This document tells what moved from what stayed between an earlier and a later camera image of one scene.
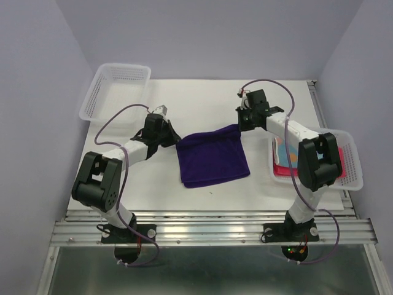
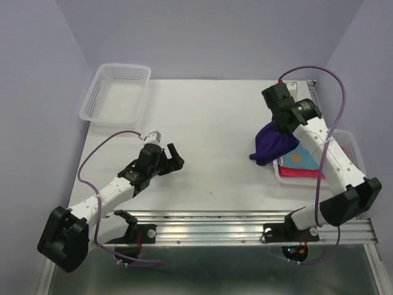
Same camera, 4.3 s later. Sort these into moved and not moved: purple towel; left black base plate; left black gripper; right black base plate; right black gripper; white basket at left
Moved: left black gripper; purple towel; right black gripper
Not moved: left black base plate; white basket at left; right black base plate
